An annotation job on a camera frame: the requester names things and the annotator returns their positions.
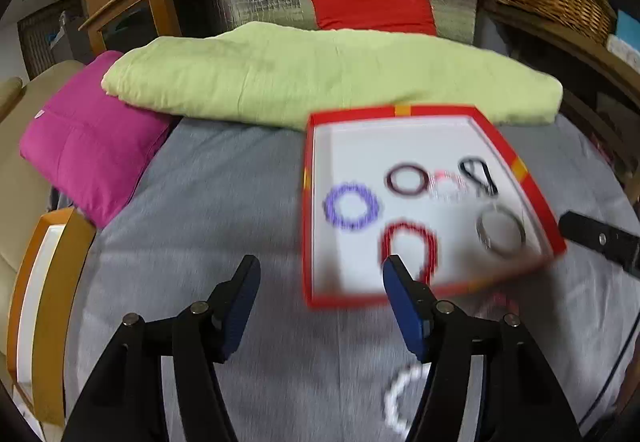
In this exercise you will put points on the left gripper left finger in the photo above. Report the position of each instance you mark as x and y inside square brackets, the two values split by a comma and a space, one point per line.
[231, 303]

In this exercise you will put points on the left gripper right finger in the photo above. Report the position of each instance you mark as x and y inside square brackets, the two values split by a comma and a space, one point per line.
[412, 303]

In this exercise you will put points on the silver cuff bangle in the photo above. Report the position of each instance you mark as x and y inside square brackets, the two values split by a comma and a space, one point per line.
[492, 245]

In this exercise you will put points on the red shallow jewelry box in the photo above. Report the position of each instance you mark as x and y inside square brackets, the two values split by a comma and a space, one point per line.
[411, 181]

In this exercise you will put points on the wooden shelf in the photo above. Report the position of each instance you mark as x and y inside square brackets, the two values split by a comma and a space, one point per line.
[601, 92]

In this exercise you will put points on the orange box lid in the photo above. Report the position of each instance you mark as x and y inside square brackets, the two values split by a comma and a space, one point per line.
[40, 308]

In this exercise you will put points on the magenta pillow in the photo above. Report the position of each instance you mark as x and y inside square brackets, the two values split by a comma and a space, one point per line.
[92, 147]

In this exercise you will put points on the blue cardboard box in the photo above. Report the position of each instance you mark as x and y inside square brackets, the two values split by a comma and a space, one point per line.
[628, 29]

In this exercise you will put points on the light green folded blanket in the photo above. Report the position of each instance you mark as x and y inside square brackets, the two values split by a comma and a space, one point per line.
[272, 75]

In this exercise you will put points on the beige leather armchair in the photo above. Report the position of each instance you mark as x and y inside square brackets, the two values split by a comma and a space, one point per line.
[24, 191]

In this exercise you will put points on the small red pillow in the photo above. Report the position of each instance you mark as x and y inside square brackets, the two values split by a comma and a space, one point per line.
[407, 16]

